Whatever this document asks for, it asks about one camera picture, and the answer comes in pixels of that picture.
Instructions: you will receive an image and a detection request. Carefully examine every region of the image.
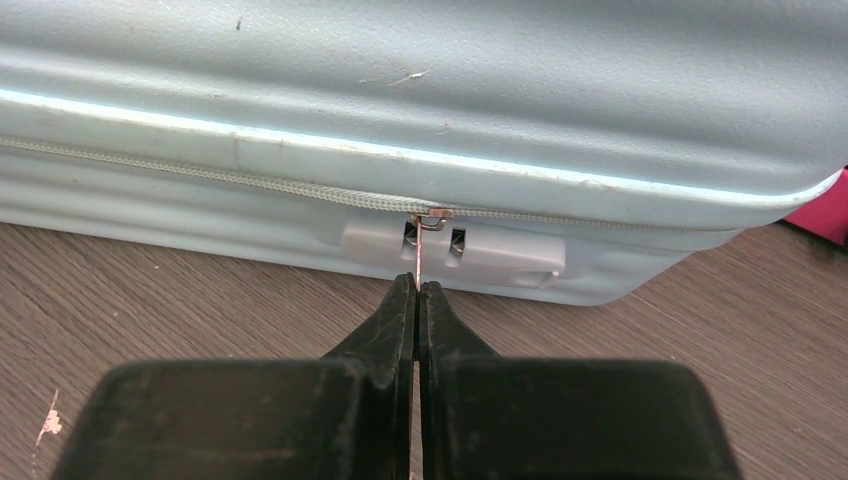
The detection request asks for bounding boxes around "light blue hard-shell suitcase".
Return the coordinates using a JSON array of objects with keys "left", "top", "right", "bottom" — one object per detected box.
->
[{"left": 1, "top": 1, "right": 847, "bottom": 306}]

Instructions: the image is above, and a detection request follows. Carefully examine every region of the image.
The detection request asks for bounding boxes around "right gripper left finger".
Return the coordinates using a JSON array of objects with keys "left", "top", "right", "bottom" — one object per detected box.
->
[{"left": 53, "top": 274, "right": 416, "bottom": 479}]

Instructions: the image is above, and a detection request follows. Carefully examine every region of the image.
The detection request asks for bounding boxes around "black and pink drawer box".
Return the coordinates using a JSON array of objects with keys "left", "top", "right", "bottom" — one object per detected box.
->
[{"left": 784, "top": 168, "right": 847, "bottom": 247}]

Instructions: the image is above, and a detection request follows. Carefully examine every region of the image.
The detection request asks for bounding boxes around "metal zipper pull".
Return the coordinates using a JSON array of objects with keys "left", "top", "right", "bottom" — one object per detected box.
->
[{"left": 408, "top": 208, "right": 456, "bottom": 290}]

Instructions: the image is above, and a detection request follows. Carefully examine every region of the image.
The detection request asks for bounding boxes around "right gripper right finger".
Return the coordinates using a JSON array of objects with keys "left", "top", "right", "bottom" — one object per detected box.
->
[{"left": 417, "top": 282, "right": 742, "bottom": 479}]

